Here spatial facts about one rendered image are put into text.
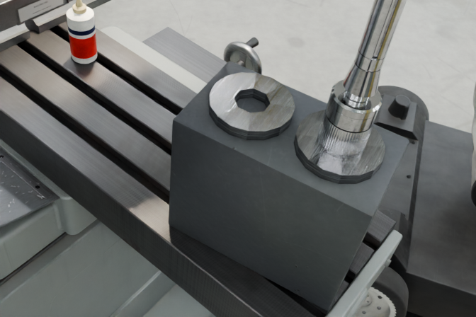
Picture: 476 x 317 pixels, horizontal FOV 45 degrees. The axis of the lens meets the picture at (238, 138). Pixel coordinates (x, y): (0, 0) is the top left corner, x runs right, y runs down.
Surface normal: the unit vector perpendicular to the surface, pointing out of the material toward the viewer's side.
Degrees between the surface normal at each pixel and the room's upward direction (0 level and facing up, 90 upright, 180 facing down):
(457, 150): 0
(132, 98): 0
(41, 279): 90
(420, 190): 0
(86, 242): 90
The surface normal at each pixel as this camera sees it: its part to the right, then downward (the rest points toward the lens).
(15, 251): 0.77, 0.52
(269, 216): -0.48, 0.60
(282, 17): 0.11, -0.69
